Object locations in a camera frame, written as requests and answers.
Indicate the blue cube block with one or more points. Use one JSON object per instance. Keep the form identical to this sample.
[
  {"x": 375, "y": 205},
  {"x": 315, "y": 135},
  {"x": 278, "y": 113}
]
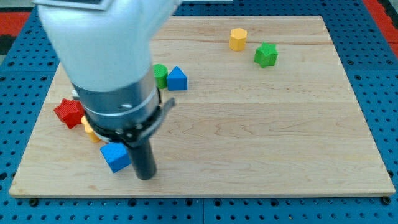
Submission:
[{"x": 116, "y": 156}]

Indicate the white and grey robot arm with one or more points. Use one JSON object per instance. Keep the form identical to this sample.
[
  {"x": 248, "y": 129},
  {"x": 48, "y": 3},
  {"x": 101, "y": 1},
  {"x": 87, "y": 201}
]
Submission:
[{"x": 104, "y": 47}]

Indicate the yellow heart block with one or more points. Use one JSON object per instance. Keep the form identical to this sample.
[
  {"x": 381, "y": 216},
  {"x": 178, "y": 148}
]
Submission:
[{"x": 89, "y": 131}]

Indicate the blue triangle block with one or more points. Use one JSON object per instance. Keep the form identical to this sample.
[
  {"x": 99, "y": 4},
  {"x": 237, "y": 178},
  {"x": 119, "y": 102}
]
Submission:
[{"x": 177, "y": 80}]

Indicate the green cylinder block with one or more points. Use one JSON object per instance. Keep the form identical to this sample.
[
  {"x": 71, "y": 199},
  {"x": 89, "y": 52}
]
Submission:
[{"x": 160, "y": 75}]

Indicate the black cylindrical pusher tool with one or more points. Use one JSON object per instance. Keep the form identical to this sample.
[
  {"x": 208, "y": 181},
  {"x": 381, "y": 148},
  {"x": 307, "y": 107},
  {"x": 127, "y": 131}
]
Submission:
[{"x": 136, "y": 139}]

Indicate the wooden board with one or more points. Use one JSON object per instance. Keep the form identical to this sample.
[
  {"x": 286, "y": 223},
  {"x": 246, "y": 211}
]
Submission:
[{"x": 290, "y": 130}]

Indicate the yellow hexagon block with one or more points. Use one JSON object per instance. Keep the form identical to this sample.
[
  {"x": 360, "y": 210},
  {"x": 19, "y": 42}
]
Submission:
[{"x": 237, "y": 40}]

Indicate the green star block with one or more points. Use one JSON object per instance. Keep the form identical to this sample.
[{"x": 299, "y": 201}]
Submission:
[{"x": 266, "y": 55}]

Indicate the red star block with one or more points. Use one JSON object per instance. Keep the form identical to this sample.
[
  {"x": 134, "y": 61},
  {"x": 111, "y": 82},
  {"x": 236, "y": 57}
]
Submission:
[{"x": 69, "y": 112}]

